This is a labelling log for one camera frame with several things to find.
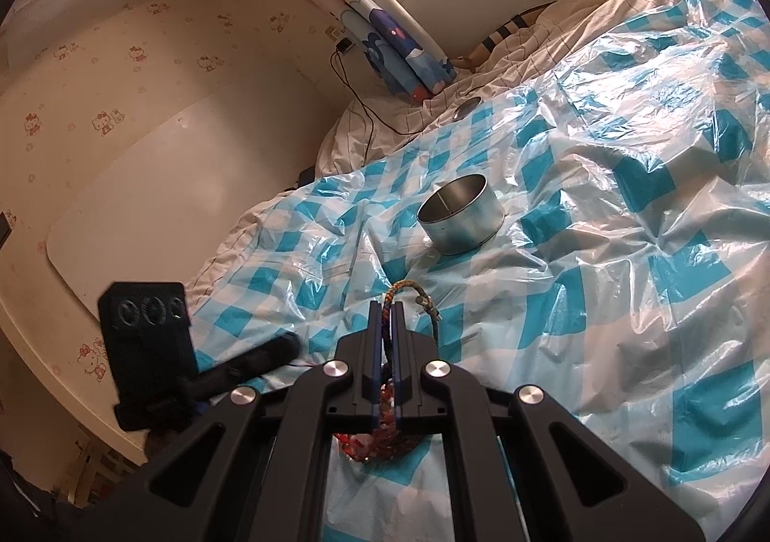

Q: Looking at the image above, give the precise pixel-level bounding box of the blue checkered plastic sheet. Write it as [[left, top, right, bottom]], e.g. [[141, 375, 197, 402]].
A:
[[188, 0, 769, 540]]

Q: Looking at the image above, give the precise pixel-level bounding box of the round metal tin lid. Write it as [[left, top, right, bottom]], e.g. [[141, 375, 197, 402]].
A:
[[453, 96, 483, 122]]

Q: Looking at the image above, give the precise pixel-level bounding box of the striped pillow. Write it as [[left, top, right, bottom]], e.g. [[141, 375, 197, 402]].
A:
[[450, 5, 547, 70]]

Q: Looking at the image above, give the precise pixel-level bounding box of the red-brown bead bracelet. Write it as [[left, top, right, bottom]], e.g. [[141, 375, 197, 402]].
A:
[[334, 377, 428, 466]]

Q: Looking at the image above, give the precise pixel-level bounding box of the blue cartoon curtain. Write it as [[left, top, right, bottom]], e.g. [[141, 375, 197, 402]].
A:
[[341, 0, 455, 105]]

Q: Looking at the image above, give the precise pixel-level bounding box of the round metal tin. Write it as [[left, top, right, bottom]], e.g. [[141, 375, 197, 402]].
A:
[[418, 174, 505, 257]]

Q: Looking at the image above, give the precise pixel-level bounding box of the white quilted bed cover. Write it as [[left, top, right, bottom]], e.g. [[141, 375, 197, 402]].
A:
[[180, 0, 723, 302]]

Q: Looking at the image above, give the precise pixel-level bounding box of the black charger cable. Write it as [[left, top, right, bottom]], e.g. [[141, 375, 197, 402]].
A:
[[327, 49, 417, 164]]

